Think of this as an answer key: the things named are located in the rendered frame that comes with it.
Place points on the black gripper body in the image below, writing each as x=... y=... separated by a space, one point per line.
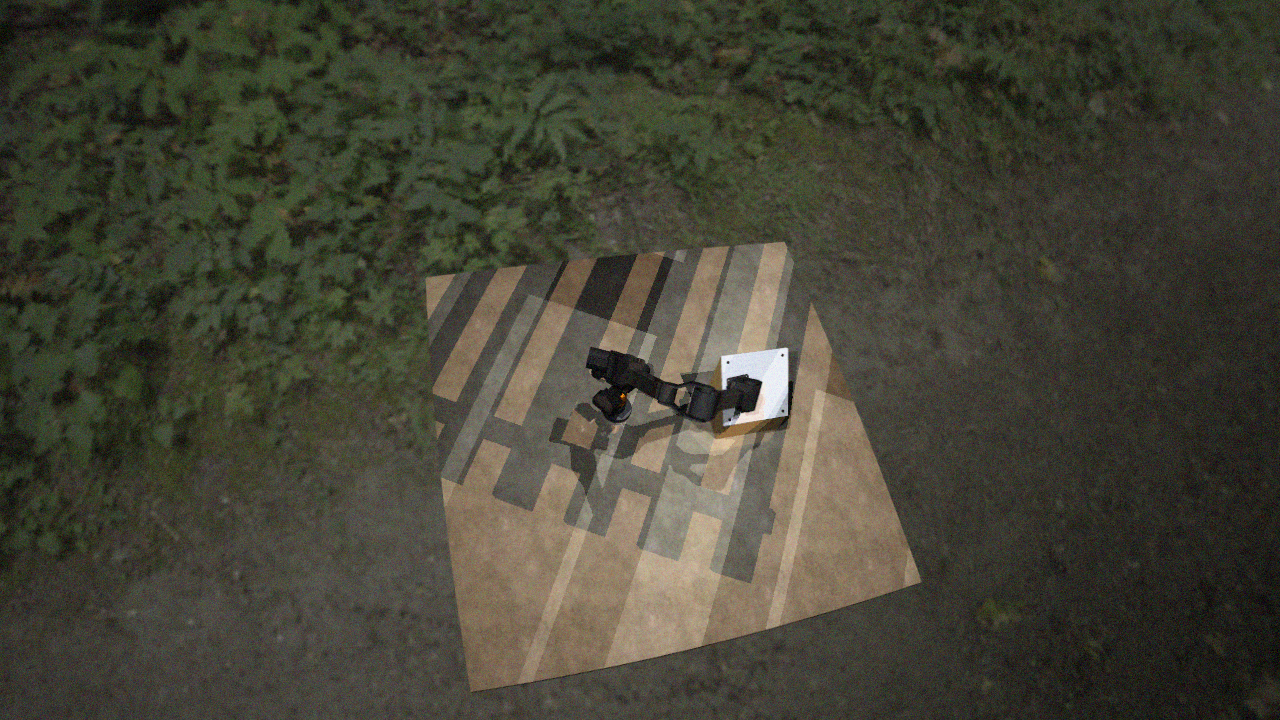
x=607 y=402

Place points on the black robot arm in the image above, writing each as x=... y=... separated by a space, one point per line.
x=622 y=370

